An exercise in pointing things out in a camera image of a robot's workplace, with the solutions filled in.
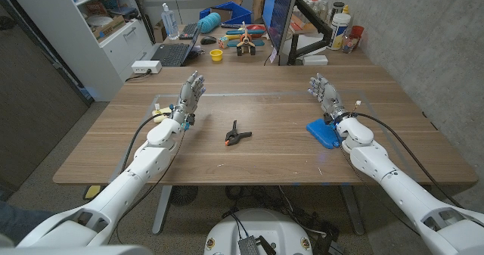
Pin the clear hand sanitizer bottle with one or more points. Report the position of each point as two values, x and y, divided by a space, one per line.
170 22

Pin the red cup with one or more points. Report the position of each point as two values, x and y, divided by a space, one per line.
357 32

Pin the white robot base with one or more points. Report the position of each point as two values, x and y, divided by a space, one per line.
264 228

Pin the computer monitor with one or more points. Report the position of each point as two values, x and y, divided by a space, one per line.
278 13

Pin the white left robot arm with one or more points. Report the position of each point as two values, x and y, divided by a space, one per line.
151 160

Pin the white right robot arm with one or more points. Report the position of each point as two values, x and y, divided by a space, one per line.
378 164

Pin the white shelf cabinet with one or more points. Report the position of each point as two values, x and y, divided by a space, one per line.
75 47

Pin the yellow sponge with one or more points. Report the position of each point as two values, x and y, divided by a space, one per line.
162 112

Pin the red bowl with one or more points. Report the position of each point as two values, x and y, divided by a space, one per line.
257 28

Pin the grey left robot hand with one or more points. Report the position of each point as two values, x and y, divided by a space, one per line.
189 96

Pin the teal yarn ball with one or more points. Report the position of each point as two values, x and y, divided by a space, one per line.
209 22

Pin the white wipes canister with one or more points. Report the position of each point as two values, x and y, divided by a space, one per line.
338 32

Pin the black computer mouse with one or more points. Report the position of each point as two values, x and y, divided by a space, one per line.
208 40

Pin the small yellow cup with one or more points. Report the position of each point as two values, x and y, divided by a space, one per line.
216 55

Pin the colourful toy cube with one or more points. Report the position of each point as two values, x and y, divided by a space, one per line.
223 42

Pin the small white box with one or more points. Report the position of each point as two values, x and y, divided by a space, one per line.
315 60

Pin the blue plastic bin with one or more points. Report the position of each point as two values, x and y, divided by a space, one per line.
238 11

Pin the black round fan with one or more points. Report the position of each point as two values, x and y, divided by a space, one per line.
183 195

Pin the person leg in jeans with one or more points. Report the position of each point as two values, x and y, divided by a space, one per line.
19 221

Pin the cardboard box on shelf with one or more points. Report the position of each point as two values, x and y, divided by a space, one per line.
109 27

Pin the black laptop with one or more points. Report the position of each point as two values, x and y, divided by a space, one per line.
172 53

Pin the dark lidded bottle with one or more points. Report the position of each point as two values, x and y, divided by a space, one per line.
337 10

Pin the white power strip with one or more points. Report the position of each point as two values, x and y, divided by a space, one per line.
145 66

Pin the black keyboard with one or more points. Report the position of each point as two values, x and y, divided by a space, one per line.
188 31

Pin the black spring clip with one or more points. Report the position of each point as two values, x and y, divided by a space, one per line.
234 137

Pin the wooden toy airplane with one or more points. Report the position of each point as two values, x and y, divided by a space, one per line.
246 41

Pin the grey table leg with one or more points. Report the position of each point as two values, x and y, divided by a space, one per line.
162 209
352 209

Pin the yellow floor pad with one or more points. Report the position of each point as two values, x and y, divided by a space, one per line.
92 191

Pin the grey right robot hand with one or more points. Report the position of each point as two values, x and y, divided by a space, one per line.
328 96

